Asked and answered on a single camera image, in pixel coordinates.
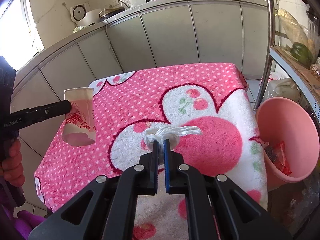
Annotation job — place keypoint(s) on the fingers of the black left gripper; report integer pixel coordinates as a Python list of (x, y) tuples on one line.
[(52, 110)]

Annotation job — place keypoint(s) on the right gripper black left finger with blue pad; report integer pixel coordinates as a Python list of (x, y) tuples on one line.
[(106, 207)]

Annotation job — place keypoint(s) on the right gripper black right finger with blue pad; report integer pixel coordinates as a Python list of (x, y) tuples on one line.
[(216, 207)]

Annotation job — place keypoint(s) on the red white paper cup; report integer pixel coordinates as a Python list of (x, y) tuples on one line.
[(79, 129)]

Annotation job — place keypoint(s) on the red snack wrapper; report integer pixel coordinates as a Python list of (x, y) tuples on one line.
[(282, 165)]

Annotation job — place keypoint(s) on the white tissue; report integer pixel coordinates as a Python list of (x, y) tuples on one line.
[(172, 133)]

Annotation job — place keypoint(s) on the purple sleeve forearm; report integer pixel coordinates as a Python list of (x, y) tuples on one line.
[(25, 221)]

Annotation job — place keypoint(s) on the pink plastic trash bin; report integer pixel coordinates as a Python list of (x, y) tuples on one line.
[(281, 119)]

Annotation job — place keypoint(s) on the grey kitchen cabinet counter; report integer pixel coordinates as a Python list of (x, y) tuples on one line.
[(175, 62)]

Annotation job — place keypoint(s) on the person's left hand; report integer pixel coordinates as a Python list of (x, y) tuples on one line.
[(12, 168)]

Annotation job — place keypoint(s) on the dark scrub ball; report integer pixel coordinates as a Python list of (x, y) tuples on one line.
[(272, 153)]

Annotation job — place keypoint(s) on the pink polka dot blanket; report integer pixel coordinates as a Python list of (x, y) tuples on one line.
[(201, 109)]

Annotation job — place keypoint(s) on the white rice cooker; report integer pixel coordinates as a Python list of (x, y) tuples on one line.
[(83, 16)]

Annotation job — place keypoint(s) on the black induction cooker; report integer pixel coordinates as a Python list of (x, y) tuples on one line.
[(108, 13)]

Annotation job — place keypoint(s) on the white bag under shelf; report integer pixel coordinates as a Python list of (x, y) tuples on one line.
[(281, 86)]

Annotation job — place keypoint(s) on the metal shelf rack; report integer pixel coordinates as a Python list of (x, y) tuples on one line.
[(313, 105)]

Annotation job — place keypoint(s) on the cardboard shelf liner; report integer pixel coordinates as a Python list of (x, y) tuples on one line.
[(296, 70)]

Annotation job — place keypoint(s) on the bag of brown food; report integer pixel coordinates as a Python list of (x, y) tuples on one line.
[(315, 69)]

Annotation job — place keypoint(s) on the green bell pepper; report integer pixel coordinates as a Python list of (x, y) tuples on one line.
[(302, 54)]

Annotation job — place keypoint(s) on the clear bowl of vegetables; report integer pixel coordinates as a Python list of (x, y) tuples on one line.
[(295, 32)]

